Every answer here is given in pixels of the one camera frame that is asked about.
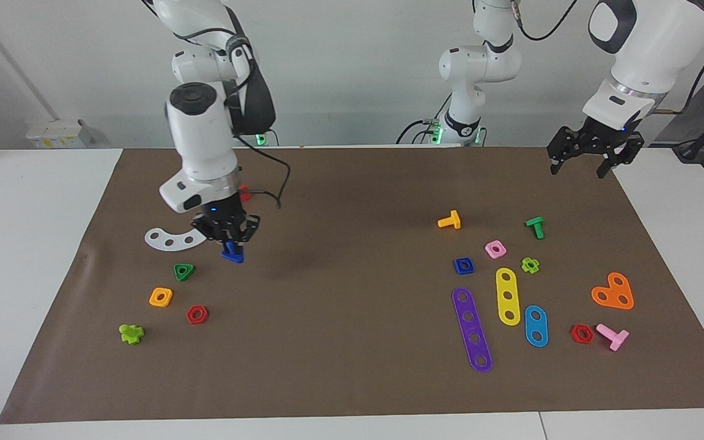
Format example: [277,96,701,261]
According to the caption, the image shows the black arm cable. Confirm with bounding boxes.
[511,0,704,114]
[230,18,292,210]

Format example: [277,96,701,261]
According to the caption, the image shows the blue two-hole plate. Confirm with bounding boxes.
[524,305,549,348]

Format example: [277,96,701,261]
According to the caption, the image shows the purple four-hole plate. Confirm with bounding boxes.
[452,287,493,373]

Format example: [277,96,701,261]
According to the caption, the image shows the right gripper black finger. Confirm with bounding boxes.
[232,214,262,244]
[190,218,231,247]

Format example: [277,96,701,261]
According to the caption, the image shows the yellow three-hole plate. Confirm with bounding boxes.
[496,268,521,326]

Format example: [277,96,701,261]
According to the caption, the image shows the white box yellow labels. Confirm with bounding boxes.
[25,119,94,150]

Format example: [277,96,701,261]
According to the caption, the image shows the orange heart-shaped plate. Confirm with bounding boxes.
[591,272,635,310]

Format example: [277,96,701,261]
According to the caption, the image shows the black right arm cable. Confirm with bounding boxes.
[230,18,292,210]

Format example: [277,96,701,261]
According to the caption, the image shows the pink plastic screw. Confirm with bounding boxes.
[596,323,630,352]

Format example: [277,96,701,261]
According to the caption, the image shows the brown table mat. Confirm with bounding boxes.
[0,145,704,425]

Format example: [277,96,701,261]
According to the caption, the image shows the white curved five-hole plate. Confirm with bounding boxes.
[145,227,207,252]

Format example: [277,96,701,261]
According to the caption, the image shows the black left base cables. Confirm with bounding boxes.
[396,118,444,146]

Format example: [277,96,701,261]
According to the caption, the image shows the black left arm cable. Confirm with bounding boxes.
[511,0,704,114]

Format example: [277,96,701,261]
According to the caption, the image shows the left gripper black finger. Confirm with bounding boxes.
[546,126,584,176]
[596,133,645,180]

